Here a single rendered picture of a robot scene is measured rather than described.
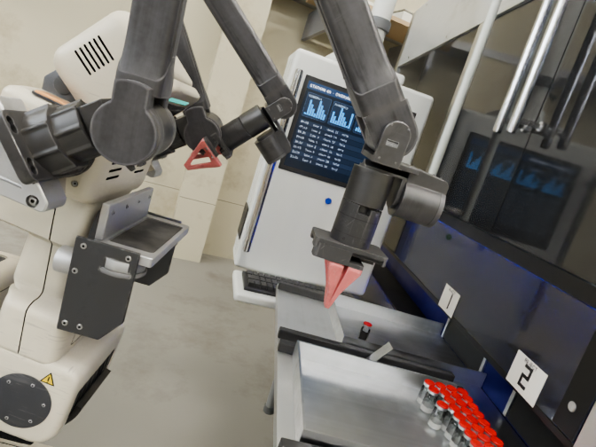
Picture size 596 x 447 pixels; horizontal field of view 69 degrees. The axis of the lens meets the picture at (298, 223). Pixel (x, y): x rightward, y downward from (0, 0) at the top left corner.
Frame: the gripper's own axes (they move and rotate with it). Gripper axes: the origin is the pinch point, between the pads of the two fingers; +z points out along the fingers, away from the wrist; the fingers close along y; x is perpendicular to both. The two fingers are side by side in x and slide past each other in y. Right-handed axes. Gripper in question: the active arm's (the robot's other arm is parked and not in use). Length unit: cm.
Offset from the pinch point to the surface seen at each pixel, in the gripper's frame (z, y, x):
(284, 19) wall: -110, -40, 336
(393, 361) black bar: 18.2, 23.9, 26.5
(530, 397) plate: 7.8, 38.4, 4.7
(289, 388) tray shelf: 20.2, 0.8, 9.2
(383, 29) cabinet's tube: -63, 8, 94
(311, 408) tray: 19.9, 4.5, 4.8
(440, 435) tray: 19.7, 27.8, 6.6
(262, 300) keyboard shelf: 28, -4, 64
